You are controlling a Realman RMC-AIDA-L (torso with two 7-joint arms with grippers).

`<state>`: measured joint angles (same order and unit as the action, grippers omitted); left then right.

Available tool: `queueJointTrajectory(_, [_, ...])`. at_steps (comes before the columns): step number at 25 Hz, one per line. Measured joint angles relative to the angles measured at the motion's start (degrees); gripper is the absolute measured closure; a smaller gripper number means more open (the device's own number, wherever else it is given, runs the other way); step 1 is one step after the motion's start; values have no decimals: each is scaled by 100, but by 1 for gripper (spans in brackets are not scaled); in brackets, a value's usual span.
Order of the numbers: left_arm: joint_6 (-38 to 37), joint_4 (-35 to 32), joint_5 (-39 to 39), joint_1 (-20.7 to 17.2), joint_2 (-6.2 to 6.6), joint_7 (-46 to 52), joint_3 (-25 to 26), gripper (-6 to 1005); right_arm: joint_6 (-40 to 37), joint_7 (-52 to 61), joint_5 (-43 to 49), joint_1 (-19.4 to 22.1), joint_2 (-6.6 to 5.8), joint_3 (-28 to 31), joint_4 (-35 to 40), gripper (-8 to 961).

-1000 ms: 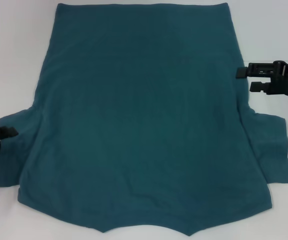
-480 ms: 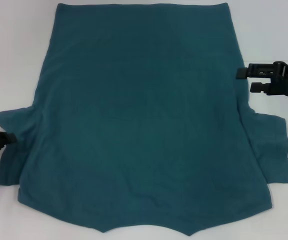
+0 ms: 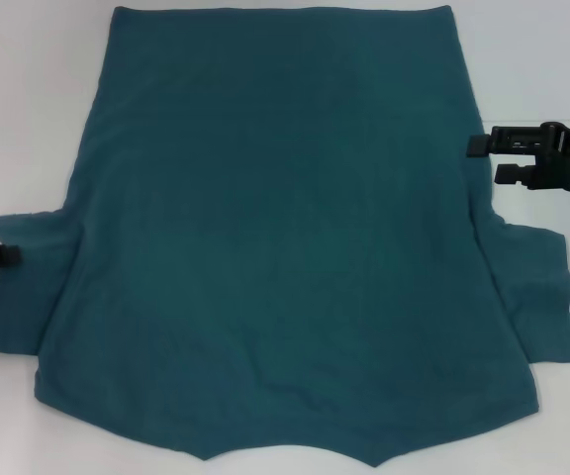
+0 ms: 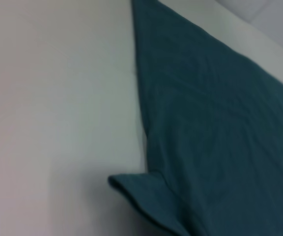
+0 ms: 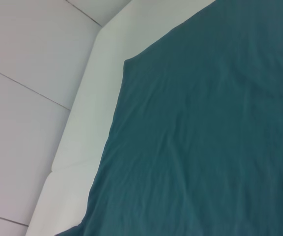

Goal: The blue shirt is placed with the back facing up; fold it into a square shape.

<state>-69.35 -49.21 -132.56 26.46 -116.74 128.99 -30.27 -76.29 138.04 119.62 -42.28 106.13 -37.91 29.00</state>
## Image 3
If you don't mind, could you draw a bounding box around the teal blue t-shirt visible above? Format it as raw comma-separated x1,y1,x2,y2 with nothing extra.
0,4,570,469

